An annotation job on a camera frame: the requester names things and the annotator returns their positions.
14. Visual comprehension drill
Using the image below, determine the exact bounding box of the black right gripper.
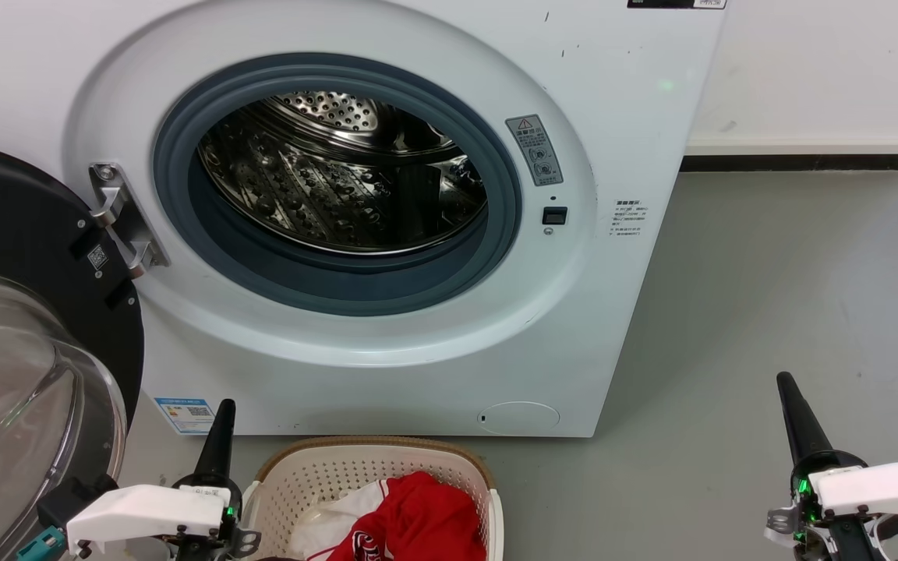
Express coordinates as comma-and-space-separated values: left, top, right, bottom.
764, 372, 898, 561

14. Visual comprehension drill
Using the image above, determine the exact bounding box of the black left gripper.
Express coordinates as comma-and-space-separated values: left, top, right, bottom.
154, 399, 262, 561

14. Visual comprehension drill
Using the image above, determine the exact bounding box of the white garment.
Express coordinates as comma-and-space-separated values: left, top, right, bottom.
291, 478, 397, 561

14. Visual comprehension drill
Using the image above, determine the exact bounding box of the red jersey garment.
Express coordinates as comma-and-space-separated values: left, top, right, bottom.
305, 470, 489, 561

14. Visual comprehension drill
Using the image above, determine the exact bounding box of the cream perforated laundry basket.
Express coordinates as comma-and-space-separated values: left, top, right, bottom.
240, 436, 505, 561

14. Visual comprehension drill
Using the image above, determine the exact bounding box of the black glass washer door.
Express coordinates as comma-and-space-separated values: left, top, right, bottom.
0, 139, 146, 561

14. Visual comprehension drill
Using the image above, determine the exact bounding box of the silver metal door hinge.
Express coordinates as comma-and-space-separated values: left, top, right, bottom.
88, 161, 171, 281

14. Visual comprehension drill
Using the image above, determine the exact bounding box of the stainless steel washing machine drum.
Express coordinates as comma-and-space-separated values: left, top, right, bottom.
197, 90, 490, 255

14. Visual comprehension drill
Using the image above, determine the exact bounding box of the blue energy label sticker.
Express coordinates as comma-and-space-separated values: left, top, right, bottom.
154, 397, 217, 436

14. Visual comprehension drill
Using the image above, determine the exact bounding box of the white front-load washing machine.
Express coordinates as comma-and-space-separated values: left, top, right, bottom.
0, 0, 730, 439

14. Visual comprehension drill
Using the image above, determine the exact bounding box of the black baseboard strip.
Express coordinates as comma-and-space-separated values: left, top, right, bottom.
680, 153, 898, 173

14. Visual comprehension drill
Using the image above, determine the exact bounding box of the printed text notice label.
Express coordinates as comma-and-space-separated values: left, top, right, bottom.
607, 198, 650, 239

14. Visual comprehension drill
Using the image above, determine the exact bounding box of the round white filter cover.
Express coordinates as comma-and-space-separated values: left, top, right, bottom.
477, 400, 561, 436

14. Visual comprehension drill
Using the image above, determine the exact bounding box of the grey warning sticker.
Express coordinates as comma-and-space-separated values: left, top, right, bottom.
505, 114, 564, 188

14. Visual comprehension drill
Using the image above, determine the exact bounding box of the teal camera cable connector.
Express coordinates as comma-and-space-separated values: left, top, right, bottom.
16, 525, 67, 561

